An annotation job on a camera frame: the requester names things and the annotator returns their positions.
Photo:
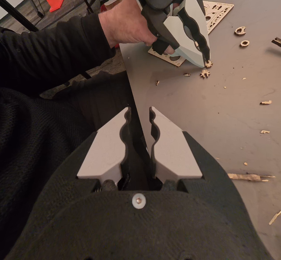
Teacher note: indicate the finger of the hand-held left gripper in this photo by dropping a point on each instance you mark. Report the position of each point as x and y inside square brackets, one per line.
[175, 31]
[195, 9]

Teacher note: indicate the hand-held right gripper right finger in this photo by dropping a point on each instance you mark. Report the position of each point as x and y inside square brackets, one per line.
[175, 154]

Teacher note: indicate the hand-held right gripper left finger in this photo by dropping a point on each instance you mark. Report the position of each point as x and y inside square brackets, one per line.
[103, 154]

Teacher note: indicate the wooden parts sheet round holes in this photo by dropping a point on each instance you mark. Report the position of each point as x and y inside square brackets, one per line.
[160, 55]

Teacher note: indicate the person's left forearm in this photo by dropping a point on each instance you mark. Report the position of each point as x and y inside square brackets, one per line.
[54, 51]

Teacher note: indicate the person's left hand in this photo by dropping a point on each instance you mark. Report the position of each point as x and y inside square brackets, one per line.
[127, 25]

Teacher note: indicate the wooden crescent part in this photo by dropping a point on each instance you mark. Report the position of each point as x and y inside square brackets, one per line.
[237, 32]

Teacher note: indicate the person's black clothing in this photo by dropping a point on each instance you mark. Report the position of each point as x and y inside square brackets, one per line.
[33, 154]

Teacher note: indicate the short wooden strip scrap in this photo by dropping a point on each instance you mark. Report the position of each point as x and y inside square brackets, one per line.
[245, 177]

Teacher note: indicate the small wooden flake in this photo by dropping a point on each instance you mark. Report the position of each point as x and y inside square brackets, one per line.
[264, 132]

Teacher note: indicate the hooked wooden flake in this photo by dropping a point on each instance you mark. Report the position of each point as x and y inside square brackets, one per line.
[264, 103]

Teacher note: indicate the long thin wooden sliver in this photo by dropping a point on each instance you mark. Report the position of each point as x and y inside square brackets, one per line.
[275, 217]

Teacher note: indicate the black sign easel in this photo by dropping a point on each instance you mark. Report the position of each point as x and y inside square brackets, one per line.
[19, 14]

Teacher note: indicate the long wooden frame strip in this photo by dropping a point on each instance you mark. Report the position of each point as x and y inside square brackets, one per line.
[277, 41]

